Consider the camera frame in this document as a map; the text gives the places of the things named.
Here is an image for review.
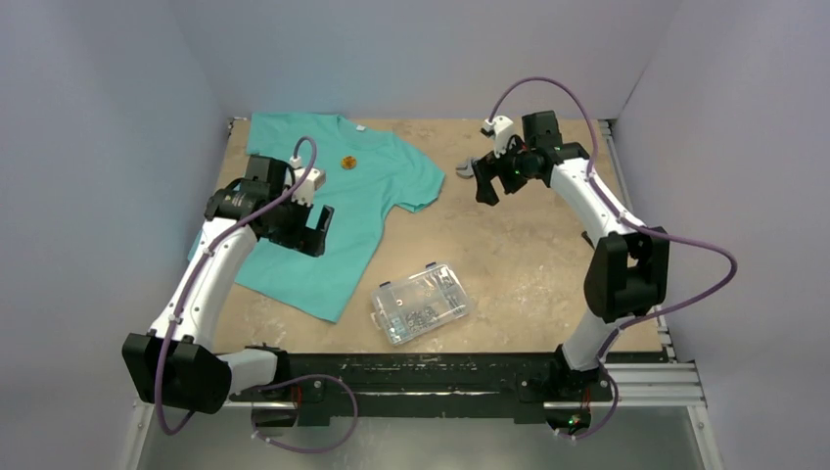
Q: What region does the teal t-shirt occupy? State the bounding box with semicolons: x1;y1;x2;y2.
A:
188;111;446;324

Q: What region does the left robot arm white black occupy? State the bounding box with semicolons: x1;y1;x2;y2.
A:
121;155;334;414

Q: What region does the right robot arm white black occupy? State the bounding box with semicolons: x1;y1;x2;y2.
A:
472;111;669;399

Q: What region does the clear plastic screw box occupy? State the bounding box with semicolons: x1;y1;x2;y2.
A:
371;262;473;347

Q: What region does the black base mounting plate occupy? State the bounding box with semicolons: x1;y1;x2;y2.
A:
230;352;614;430

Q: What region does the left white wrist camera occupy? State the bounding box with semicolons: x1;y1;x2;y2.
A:
292;168;327;207

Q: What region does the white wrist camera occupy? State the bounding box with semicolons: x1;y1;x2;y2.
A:
292;168;327;207
480;116;516;159

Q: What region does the adjustable wrench red handle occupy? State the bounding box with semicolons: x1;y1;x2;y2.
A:
455;159;475;179

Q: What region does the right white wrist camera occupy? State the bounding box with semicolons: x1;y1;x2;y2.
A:
480;116;516;159

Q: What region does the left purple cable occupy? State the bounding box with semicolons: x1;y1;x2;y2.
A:
154;136;359;455

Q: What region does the aluminium frame rail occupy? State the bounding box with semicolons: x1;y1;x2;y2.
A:
132;361;708;410

